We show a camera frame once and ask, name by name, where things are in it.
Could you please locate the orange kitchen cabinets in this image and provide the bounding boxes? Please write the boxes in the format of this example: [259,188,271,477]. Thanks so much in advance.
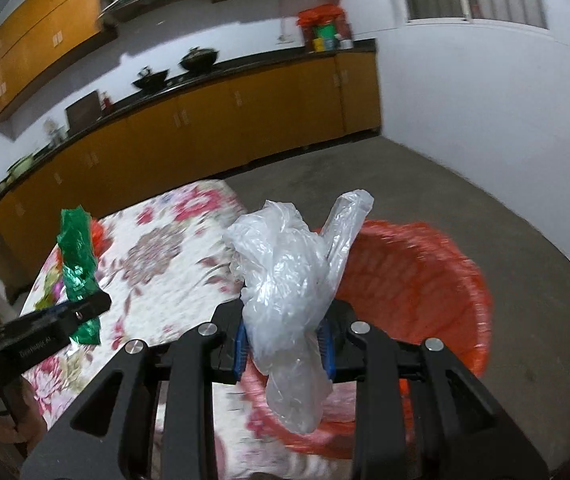
[0,46,381,288]
[0,0,222,122]

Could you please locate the red bag on counter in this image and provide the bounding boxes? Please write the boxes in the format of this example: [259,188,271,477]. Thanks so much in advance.
[297,3,352,52]

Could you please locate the red lined trash basket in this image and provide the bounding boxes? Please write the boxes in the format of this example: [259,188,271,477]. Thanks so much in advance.
[240,220,493,458]

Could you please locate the green pot on counter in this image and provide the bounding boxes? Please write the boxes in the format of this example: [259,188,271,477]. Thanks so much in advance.
[7,154,34,180]

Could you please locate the lower orange kitchen cabinets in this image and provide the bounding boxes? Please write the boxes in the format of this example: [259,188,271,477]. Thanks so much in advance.
[0,46,381,288]

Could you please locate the green cup on counter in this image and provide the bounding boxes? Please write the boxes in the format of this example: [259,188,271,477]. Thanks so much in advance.
[314,23,338,52]

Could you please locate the yellow-green plastic bag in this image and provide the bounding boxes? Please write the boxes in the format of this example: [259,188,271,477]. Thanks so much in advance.
[34,264,63,311]

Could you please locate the black wok left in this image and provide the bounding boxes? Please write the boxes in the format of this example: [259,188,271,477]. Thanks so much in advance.
[132,66,169,93]

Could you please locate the floral tablecloth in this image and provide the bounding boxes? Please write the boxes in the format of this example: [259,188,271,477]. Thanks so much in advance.
[24,180,351,479]

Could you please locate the black wok with lid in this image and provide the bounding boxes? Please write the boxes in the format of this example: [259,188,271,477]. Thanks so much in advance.
[180,47,219,74]

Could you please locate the green plastic bag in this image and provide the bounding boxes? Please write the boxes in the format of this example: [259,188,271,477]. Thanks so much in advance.
[57,206,105,346]

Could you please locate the upper orange kitchen cabinets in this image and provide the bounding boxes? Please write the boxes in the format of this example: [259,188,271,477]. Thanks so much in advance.
[0,0,222,122]

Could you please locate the pink plastic bag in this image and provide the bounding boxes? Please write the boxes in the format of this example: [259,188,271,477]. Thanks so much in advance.
[50,278,64,302]

